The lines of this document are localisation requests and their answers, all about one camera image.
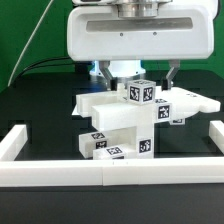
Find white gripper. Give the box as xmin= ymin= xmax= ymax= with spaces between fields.
xmin=67 ymin=3 xmax=214 ymax=91

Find white chair backrest frame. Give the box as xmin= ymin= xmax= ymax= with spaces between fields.
xmin=76 ymin=86 xmax=221 ymax=131

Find white chair seat part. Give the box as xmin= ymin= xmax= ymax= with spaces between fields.
xmin=110 ymin=125 xmax=154 ymax=159

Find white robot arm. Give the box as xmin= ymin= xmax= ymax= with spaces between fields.
xmin=67 ymin=0 xmax=219 ymax=81

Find white U-shaped obstacle fence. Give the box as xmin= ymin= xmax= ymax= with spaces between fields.
xmin=0 ymin=125 xmax=224 ymax=187

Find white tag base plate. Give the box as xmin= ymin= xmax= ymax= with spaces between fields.
xmin=72 ymin=107 xmax=81 ymax=116

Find black cables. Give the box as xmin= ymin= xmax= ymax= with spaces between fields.
xmin=14 ymin=56 xmax=73 ymax=79

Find white cable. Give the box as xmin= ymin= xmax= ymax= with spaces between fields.
xmin=6 ymin=0 xmax=54 ymax=88

